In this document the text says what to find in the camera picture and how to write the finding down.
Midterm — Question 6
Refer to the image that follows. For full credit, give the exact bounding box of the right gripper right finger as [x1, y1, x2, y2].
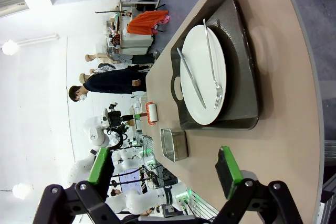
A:
[214, 145, 304, 224]

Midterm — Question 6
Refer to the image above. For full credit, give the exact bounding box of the silver fork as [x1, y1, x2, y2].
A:
[203, 18, 223, 110]

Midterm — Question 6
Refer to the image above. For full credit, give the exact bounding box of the dark brown serving tray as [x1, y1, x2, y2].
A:
[170, 0, 260, 131]

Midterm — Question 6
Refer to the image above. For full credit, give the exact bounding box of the round ceiling lamp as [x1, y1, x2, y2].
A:
[1, 39, 19, 57]
[12, 182, 33, 200]

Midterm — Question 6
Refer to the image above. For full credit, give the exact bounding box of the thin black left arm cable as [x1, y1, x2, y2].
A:
[109, 129, 124, 150]

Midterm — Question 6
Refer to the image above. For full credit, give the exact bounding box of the clothed mannequin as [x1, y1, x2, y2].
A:
[89, 63, 118, 74]

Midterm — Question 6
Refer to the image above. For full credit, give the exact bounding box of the pink lint roller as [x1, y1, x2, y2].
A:
[140, 101, 159, 125]

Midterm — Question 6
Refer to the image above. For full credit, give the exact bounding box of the computer monitor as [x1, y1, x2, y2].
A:
[118, 168, 143, 196]

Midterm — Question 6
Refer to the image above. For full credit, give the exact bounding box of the person in black t-shirt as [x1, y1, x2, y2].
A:
[68, 69, 148, 103]

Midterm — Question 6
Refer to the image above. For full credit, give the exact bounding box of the white round plate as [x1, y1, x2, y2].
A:
[180, 24, 227, 126]

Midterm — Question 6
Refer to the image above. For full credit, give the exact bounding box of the silver table knife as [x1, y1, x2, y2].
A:
[176, 47, 207, 109]

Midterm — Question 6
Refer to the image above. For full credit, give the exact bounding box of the orange red hanging garment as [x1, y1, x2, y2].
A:
[127, 10, 170, 36]

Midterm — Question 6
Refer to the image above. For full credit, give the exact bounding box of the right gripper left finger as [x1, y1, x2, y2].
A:
[33, 147, 124, 224]

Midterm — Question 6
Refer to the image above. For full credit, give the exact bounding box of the rectangular metal tin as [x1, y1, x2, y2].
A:
[160, 128, 189, 163]

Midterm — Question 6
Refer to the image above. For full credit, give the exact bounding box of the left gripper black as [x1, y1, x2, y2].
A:
[107, 111, 141, 131]

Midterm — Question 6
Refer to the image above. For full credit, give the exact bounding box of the white cabinet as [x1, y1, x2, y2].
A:
[120, 31, 154, 56]

